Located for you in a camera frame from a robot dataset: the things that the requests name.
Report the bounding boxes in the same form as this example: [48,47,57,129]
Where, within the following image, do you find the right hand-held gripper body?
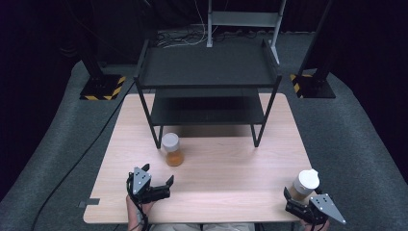
[284,192,347,225]

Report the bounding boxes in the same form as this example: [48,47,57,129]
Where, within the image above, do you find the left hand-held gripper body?
[126,167,171,205]

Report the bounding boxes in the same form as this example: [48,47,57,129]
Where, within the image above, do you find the orange powder jar white lid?
[161,132,186,167]

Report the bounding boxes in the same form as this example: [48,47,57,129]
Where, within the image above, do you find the black two-tier shelf rack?
[133,38,284,150]

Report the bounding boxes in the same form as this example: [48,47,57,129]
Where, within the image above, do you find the person's right hand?
[299,218,331,231]

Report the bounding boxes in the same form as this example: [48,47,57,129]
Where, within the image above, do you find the person's left hand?
[125,193,155,217]

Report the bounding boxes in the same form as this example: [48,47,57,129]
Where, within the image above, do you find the person's beige trousers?
[148,222,257,231]

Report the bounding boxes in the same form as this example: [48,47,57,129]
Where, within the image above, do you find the grey tape piece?
[78,197,101,209]

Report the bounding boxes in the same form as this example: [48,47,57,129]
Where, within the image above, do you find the grey metal stand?
[206,0,288,65]

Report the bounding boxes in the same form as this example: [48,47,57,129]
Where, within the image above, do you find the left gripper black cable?
[126,172,150,231]

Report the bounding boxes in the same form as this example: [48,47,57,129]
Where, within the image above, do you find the long black floor cable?
[30,81,136,231]

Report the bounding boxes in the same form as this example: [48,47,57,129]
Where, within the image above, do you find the black post with striped base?
[62,0,127,101]
[290,0,337,100]

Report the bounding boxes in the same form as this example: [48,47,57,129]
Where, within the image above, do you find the bundle of floor cables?
[156,28,210,50]

